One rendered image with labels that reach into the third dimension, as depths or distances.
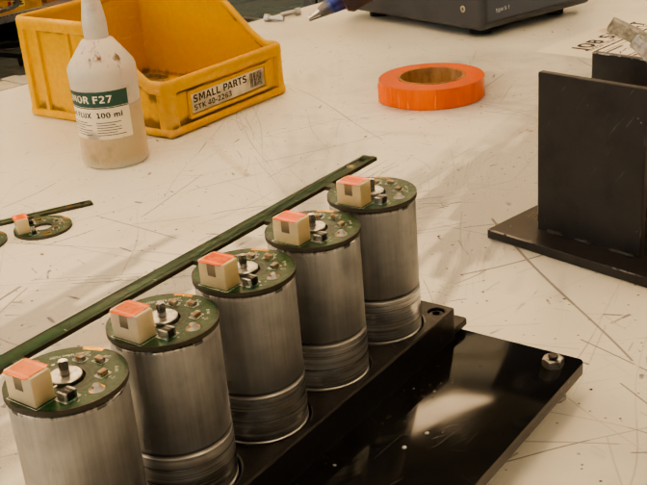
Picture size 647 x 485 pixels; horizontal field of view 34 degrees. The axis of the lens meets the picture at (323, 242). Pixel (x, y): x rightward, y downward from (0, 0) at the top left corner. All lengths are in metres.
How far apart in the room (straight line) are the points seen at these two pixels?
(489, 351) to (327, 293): 0.07
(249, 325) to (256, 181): 0.25
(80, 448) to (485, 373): 0.13
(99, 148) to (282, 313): 0.30
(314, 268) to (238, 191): 0.22
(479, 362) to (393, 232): 0.05
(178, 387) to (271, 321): 0.03
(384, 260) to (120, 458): 0.10
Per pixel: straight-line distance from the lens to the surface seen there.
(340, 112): 0.59
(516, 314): 0.36
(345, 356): 0.27
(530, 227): 0.41
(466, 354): 0.31
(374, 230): 0.28
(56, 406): 0.21
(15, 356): 0.23
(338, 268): 0.26
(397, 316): 0.29
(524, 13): 0.76
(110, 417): 0.21
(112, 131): 0.53
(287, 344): 0.25
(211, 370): 0.23
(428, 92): 0.58
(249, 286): 0.24
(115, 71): 0.52
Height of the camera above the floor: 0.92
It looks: 24 degrees down
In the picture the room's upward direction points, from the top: 5 degrees counter-clockwise
